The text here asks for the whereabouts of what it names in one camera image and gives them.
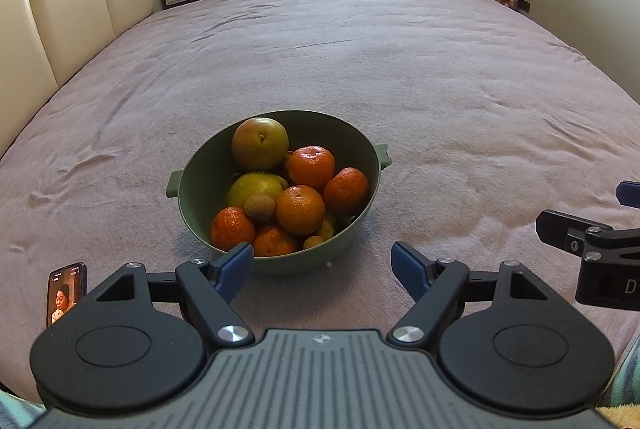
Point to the large green apple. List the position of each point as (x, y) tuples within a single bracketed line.
[(260, 144), (255, 186)]

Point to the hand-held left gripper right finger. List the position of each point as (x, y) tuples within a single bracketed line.
[(412, 266)]

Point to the ripe spotted banana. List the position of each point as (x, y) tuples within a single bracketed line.
[(328, 228)]

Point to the cream padded headboard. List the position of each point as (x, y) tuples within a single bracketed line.
[(65, 9)]

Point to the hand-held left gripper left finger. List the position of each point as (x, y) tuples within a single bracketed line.
[(235, 266)]

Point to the smartphone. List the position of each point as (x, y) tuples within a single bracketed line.
[(65, 294)]

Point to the green plastic colander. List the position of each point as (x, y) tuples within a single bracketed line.
[(320, 129)]

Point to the pink bed blanket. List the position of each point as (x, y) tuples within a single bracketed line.
[(350, 59)]

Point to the small round yellowish fruit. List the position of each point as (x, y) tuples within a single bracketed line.
[(313, 242), (259, 207)]

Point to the orange tangerine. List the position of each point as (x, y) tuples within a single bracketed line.
[(347, 191), (300, 209), (230, 226), (312, 166), (272, 241)]

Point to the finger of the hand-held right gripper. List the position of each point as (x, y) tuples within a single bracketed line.
[(560, 226), (630, 195)]

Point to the small black box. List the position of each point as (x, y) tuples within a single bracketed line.
[(523, 5)]

